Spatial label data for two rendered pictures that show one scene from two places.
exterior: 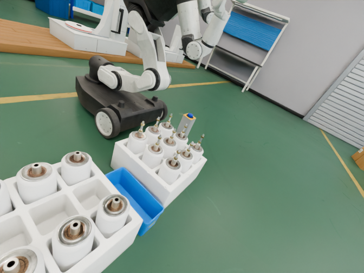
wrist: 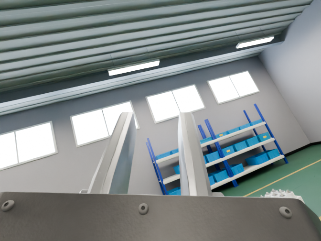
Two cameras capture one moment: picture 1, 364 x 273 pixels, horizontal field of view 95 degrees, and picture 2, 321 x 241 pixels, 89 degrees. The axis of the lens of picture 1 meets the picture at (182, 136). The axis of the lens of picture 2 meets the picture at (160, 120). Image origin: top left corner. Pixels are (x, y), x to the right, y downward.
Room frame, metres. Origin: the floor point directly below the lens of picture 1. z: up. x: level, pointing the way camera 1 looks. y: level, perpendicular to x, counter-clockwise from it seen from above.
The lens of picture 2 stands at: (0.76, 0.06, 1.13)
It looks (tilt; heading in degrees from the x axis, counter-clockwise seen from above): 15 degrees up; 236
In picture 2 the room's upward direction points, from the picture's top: 20 degrees counter-clockwise
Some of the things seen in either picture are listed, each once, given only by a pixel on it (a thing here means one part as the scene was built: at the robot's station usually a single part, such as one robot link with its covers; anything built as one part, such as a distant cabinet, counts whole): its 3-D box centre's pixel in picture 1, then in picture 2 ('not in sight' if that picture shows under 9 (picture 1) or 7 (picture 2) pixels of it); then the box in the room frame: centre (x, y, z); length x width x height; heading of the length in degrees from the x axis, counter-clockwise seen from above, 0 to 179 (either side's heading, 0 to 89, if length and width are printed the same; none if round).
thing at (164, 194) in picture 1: (161, 162); not in sight; (0.77, 0.05, 0.09); 0.39 x 0.39 x 0.18; 68
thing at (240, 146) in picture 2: not in sight; (236, 147); (-3.66, -3.18, 0.90); 0.50 x 0.38 x 0.21; 69
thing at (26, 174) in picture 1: (37, 171); not in sight; (0.30, 0.36, 0.25); 0.08 x 0.08 x 0.01
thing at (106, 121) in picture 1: (106, 123); not in sight; (0.88, 0.48, 0.10); 0.20 x 0.05 x 0.20; 70
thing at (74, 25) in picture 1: (78, 26); not in sight; (2.27, 1.83, 0.30); 0.30 x 0.30 x 0.04
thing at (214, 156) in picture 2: not in sight; (209, 157); (-2.78, -3.50, 0.90); 0.50 x 0.38 x 0.21; 70
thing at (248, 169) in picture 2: not in sight; (215, 152); (-3.02, -3.44, 0.97); 3.68 x 0.64 x 1.94; 160
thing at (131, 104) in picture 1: (117, 90); not in sight; (1.22, 0.62, 0.19); 0.64 x 0.52 x 0.33; 70
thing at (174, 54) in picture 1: (160, 37); not in sight; (3.87, 1.29, 0.45); 1.51 x 0.57 x 0.74; 160
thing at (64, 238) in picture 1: (75, 230); not in sight; (0.20, 0.15, 0.25); 0.08 x 0.08 x 0.01
